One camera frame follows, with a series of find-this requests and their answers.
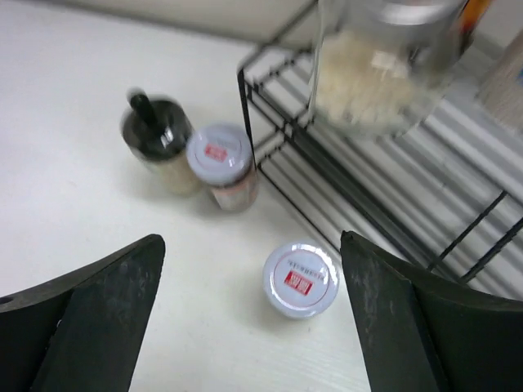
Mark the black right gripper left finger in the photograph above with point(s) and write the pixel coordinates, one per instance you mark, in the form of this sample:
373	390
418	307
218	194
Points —
82	331

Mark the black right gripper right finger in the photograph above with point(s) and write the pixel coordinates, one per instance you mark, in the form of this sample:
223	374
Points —
421	332

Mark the white lid orange spice jar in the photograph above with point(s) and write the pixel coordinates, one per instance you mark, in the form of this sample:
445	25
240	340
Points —
300	279

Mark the wide clear glass jar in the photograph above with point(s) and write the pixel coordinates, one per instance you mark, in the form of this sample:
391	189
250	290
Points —
381	67

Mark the red lid chili jar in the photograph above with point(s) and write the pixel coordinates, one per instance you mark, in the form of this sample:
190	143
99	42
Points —
470	17

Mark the black knob grinder jar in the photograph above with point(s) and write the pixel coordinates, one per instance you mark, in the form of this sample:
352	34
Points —
157	130

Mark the white lid dark spice jar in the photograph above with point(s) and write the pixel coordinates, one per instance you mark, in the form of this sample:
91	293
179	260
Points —
221	156

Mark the black wire rack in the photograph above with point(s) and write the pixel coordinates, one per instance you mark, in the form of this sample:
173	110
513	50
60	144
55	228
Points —
446	195

